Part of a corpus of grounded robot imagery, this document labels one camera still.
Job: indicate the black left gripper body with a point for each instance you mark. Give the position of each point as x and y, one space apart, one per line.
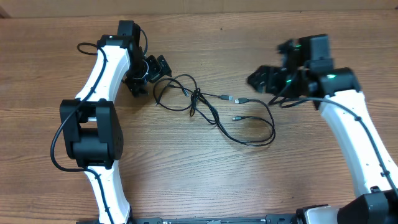
136 80

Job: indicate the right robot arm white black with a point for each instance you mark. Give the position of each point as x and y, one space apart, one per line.
338 96

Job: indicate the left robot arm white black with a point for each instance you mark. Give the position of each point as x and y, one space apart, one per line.
90 125

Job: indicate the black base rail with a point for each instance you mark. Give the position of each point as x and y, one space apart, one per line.
268 219

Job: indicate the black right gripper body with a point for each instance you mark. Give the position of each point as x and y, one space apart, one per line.
287 82

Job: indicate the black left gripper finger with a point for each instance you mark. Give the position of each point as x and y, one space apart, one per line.
154 69
165 69

